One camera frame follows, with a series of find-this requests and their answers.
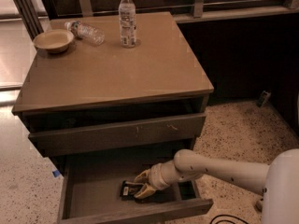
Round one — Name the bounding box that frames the white robot base leg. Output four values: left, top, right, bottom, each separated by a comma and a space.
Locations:
255, 198, 263, 212

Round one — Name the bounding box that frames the small dark floor bracket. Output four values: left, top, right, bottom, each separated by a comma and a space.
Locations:
256, 91, 271, 107

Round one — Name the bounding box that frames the standing clear water bottle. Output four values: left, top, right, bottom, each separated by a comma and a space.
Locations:
119, 0, 136, 48

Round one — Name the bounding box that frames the black rxbar chocolate wrapper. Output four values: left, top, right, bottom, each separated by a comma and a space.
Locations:
120, 180, 144, 201

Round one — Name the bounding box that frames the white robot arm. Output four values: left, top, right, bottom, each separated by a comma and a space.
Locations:
135, 149, 299, 224

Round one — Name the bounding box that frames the top drawer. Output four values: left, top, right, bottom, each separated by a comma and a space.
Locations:
29, 113, 206, 157

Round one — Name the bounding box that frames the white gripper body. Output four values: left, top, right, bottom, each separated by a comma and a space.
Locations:
149, 161, 175, 190

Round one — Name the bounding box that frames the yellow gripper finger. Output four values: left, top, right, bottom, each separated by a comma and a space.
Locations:
134, 183, 156, 200
134, 169, 150, 184

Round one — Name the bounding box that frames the brown wooden drawer cabinet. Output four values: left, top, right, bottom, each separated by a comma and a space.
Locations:
11, 11, 215, 224

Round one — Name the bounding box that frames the open middle drawer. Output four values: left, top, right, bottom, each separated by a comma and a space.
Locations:
58, 141, 213, 224

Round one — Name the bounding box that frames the lying clear water bottle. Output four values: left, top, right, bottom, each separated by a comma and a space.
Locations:
64, 21, 105, 46

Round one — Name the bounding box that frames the black floor cable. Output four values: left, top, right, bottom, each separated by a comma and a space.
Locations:
208, 214, 250, 224

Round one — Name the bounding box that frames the metal railing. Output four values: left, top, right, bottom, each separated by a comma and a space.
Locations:
13, 0, 299, 27

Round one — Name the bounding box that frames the blue tape piece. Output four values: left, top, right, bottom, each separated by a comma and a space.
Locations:
52, 170, 61, 177

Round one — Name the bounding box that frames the tan bowl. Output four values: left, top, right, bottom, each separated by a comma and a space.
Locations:
33, 29, 74, 54

